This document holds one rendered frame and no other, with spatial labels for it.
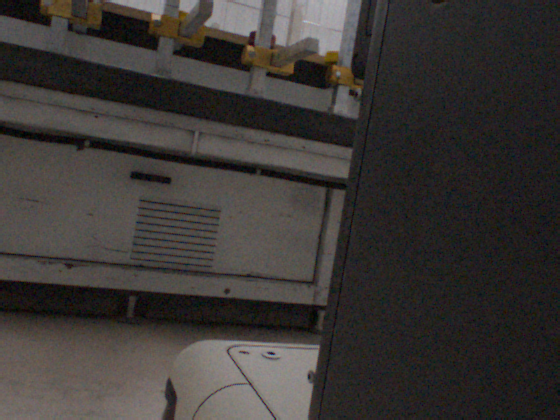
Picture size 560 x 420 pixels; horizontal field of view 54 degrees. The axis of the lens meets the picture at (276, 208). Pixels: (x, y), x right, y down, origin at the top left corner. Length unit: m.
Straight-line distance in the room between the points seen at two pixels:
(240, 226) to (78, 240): 0.49
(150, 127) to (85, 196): 0.34
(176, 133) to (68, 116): 0.26
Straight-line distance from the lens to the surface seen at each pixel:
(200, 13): 1.24
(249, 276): 1.82
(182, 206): 1.71
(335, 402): 0.39
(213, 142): 1.49
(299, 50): 1.33
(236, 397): 0.57
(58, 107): 1.46
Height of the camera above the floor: 0.49
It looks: 3 degrees down
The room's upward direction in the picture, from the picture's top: 9 degrees clockwise
